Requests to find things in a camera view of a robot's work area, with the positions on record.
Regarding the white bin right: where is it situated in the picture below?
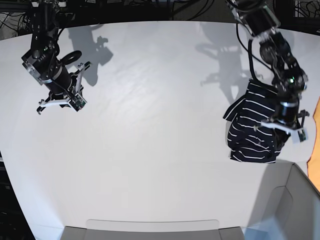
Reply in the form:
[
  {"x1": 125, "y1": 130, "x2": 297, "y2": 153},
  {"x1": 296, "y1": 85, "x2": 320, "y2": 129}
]
[{"x1": 243, "y1": 163, "x2": 320, "y2": 240}]

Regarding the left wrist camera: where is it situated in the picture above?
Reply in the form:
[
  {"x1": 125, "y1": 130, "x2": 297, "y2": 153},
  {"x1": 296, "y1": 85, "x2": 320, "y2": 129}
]
[{"x1": 290, "y1": 127, "x2": 308, "y2": 144}]

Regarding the orange cloth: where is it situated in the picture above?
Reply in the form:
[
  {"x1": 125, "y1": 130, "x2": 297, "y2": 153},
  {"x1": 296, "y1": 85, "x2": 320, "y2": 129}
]
[{"x1": 307, "y1": 100, "x2": 320, "y2": 191}]

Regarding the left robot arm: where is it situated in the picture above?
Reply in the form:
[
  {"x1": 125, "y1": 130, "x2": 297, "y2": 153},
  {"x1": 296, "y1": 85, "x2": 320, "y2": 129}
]
[{"x1": 226, "y1": 0, "x2": 310, "y2": 142}]

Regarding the navy white striped T-shirt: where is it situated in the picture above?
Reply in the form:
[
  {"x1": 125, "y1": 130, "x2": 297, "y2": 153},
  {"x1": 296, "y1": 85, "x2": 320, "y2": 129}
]
[{"x1": 223, "y1": 78, "x2": 289, "y2": 164}]

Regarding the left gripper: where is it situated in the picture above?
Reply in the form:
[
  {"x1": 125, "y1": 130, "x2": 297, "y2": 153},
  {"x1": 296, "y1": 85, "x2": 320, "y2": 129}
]
[{"x1": 253, "y1": 98, "x2": 310, "y2": 137}]

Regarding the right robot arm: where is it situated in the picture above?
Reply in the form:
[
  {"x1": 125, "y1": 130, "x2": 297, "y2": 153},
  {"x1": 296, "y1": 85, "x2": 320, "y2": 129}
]
[{"x1": 21, "y1": 0, "x2": 92, "y2": 114}]

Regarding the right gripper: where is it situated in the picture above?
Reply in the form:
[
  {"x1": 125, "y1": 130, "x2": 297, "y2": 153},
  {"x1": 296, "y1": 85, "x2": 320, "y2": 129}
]
[{"x1": 36, "y1": 61, "x2": 92, "y2": 115}]

